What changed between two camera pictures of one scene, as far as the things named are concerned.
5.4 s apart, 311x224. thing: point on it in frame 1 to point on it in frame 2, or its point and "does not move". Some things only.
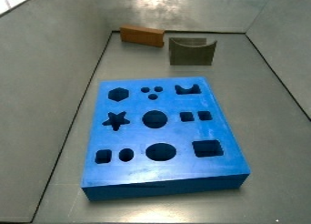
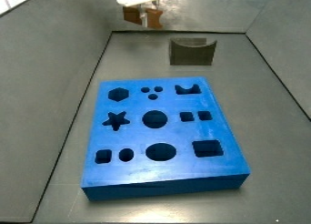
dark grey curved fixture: x=191 y=51 does not move
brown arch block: x=141 y=35 to x=130 y=15
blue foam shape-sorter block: x=160 y=141 does not move
